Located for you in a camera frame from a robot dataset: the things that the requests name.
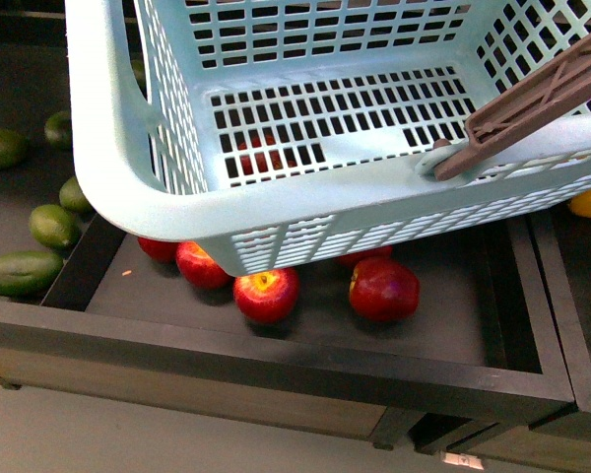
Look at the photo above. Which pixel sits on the light blue plastic basket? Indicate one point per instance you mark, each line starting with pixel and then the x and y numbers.
pixel 357 91

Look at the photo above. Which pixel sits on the brown basket handle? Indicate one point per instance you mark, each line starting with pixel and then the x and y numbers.
pixel 550 92

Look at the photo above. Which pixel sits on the red apple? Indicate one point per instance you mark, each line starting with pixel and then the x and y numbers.
pixel 159 251
pixel 351 260
pixel 267 297
pixel 199 268
pixel 259 155
pixel 383 290

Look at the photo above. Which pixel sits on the dark wooden display stand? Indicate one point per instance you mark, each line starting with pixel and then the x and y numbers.
pixel 496 360

